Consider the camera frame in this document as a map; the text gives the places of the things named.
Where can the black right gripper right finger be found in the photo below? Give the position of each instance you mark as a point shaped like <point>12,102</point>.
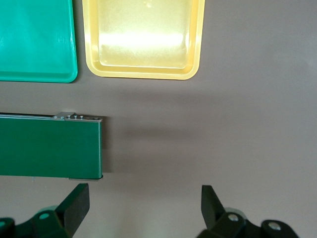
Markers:
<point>213,210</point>

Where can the green plastic tray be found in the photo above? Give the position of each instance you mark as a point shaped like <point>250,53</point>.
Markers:
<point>34,37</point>

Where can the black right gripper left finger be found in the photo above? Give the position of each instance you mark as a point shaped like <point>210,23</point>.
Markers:
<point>74,205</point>

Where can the yellow plastic tray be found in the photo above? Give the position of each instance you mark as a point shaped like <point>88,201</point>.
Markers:
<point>143,37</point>

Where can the green conveyor belt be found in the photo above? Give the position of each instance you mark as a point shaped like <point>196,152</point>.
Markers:
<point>49,148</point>

